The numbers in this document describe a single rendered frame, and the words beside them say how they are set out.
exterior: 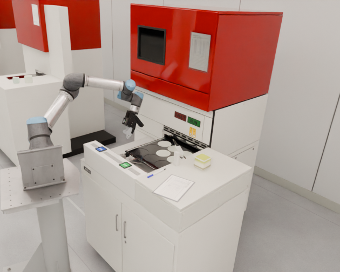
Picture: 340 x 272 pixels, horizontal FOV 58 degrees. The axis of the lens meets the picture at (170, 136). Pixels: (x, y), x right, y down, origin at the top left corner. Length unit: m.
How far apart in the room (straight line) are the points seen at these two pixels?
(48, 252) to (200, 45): 1.65
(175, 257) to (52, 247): 0.91
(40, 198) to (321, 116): 2.56
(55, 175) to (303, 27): 2.51
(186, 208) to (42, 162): 0.87
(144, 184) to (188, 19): 1.02
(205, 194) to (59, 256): 1.17
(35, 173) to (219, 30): 1.33
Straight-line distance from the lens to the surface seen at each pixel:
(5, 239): 2.97
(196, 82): 1.97
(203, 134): 2.08
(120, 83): 2.21
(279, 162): 3.61
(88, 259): 2.62
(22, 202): 1.87
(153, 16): 2.21
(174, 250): 1.68
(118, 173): 1.82
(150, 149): 2.14
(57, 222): 2.15
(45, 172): 1.92
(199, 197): 1.58
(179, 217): 1.52
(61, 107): 2.20
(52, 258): 2.34
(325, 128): 3.29
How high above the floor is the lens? 1.88
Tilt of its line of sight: 25 degrees down
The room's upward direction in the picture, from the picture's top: 3 degrees clockwise
